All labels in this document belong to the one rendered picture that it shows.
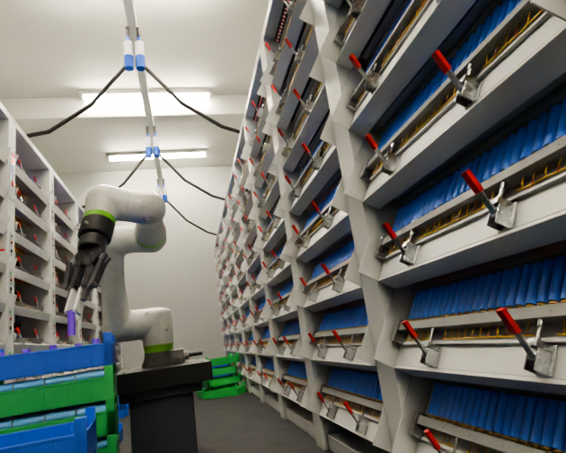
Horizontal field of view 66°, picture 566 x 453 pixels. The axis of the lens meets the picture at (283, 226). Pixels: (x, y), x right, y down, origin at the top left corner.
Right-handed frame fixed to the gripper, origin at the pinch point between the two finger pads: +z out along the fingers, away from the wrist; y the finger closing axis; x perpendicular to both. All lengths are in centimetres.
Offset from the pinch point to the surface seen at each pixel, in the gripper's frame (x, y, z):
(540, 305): 26, -96, 30
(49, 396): -2.9, 2.3, 22.9
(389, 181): 17, -83, -5
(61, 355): -0.3, 0.1, 14.3
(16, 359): 4.1, 8.3, 15.9
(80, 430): 13.9, -20.7, 36.2
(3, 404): 1.3, 10.5, 25.0
